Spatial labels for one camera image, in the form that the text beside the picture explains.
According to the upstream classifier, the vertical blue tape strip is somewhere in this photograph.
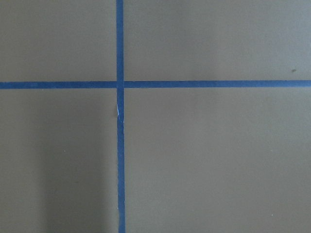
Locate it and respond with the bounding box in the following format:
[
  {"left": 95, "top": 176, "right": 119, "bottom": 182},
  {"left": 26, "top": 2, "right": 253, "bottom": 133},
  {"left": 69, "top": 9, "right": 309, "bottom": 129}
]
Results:
[{"left": 116, "top": 0, "right": 126, "bottom": 233}]

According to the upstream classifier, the horizontal blue tape strip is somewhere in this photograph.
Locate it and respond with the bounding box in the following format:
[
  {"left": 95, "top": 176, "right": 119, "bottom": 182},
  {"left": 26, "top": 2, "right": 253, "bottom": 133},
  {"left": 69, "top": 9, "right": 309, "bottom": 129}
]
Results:
[{"left": 0, "top": 80, "right": 311, "bottom": 89}]

